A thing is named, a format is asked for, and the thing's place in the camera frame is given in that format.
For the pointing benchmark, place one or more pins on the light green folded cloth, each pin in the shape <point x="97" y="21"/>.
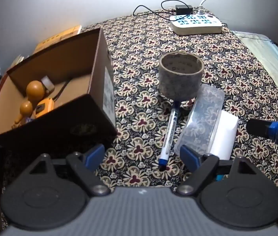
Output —
<point x="264" y="49"/>

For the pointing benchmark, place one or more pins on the blue whiteboard marker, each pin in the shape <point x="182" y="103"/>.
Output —
<point x="165" y="152"/>

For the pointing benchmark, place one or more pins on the clear plastic case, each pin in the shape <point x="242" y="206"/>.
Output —
<point x="201" y="125"/>

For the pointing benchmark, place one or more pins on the orange tape measure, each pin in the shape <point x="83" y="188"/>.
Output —
<point x="44" y="107"/>

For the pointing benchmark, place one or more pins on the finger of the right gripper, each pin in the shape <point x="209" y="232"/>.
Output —
<point x="262" y="128"/>

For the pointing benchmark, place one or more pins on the small clear tape roll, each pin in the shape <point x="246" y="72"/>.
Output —
<point x="48" y="85"/>

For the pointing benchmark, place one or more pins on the large printed tape roll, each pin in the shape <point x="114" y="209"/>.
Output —
<point x="180" y="75"/>

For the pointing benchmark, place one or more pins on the yellow book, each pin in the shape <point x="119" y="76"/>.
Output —
<point x="58" y="37"/>

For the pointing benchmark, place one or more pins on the brown gourd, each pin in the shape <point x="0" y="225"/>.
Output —
<point x="35" y="92"/>

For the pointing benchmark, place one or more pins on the black power adapter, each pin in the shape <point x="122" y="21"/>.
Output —
<point x="184" y="9"/>

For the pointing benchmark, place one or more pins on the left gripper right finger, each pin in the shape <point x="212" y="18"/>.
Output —
<point x="202" y="167"/>

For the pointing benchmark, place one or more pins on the floral patterned tablecloth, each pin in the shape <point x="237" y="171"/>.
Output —
<point x="233" y="81"/>

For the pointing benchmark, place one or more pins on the white tube blue cap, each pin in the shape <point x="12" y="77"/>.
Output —
<point x="225" y="136"/>

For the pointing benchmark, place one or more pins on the white power strip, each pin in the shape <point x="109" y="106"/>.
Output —
<point x="195" y="24"/>

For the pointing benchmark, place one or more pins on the brown cardboard box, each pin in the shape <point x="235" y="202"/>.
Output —
<point x="84" y="114"/>

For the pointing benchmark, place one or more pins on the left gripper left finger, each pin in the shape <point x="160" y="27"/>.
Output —
<point x="84" y="166"/>

